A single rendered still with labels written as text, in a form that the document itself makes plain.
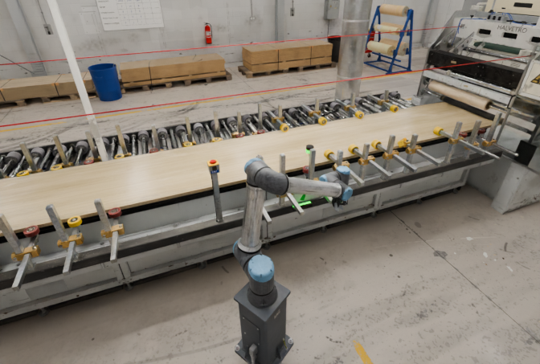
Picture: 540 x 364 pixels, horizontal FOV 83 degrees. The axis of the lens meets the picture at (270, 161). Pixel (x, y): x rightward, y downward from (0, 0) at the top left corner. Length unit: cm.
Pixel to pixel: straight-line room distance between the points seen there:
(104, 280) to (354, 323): 204
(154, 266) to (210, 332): 75
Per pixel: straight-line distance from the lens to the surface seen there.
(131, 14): 897
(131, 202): 245
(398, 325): 283
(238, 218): 241
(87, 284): 305
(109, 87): 752
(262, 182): 156
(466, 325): 304
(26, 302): 320
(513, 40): 429
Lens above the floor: 229
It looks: 31 degrees down
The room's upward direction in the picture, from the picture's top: 1 degrees counter-clockwise
